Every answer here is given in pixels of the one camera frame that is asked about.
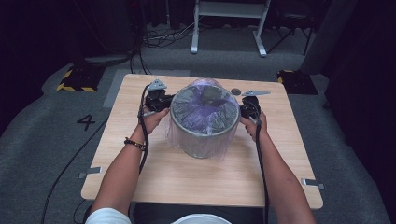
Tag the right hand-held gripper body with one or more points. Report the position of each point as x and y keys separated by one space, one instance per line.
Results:
x=252 y=107

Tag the round table grommet cover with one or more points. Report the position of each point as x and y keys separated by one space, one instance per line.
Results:
x=236 y=92

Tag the person's right hand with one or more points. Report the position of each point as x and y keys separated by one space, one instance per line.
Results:
x=258 y=129

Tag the dark equipment cabinet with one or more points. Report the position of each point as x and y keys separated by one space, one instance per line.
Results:
x=112 y=28

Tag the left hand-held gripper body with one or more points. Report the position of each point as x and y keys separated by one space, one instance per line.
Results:
x=155 y=99

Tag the grey column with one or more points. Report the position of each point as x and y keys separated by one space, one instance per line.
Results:
x=327 y=34

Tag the green plastic trash bin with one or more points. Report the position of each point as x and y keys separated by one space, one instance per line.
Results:
x=202 y=146

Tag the person's white shirt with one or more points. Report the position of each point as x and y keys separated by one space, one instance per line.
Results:
x=107 y=217

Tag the person's left hand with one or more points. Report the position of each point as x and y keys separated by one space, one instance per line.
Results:
x=151 y=123

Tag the black yellow striped base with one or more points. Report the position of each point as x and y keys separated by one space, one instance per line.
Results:
x=297 y=82
x=79 y=79

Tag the black tripod stand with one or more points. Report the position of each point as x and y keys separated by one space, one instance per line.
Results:
x=292 y=29

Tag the white metal stand frame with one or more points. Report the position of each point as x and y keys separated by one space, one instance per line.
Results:
x=229 y=9

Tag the purple plastic trash bag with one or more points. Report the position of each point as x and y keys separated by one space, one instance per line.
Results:
x=202 y=109

